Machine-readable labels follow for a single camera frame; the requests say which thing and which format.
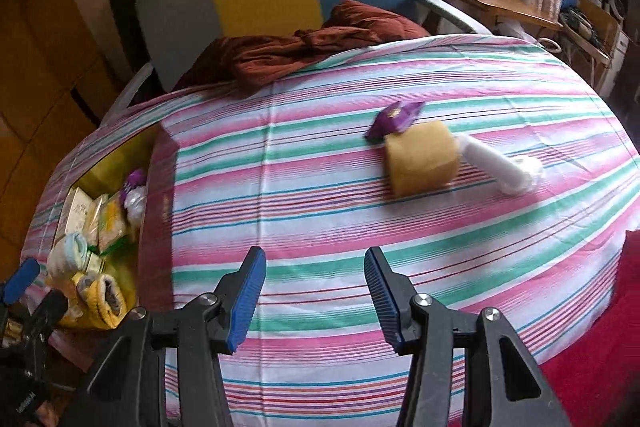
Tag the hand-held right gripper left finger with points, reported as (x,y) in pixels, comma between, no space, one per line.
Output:
(247,297)

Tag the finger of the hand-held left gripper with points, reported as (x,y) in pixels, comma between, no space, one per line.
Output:
(20,279)
(47,314)

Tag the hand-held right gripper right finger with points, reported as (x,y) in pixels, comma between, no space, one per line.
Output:
(382,297)

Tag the yellow storage box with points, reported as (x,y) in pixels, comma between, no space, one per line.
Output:
(157,227)

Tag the yellow sponge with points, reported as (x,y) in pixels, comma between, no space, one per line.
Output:
(422,157)

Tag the purple snack packet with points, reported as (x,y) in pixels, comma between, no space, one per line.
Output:
(135,179)
(395,119)

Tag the white sponge block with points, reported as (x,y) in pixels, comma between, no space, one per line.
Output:
(487,162)

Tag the yellow baby socks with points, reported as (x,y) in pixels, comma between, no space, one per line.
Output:
(100,302)

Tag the light blue baby socks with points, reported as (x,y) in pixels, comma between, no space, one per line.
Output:
(70,254)

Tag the small white carton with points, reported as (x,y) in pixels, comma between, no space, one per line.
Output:
(75,209)

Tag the red cloth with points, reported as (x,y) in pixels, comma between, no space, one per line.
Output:
(600,357)

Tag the maroon cloth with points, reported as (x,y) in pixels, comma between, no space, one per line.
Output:
(280,57)

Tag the wooden desk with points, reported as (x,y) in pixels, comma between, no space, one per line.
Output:
(500,4)

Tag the wooden shelf rack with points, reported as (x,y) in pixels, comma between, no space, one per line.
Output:
(595,22)

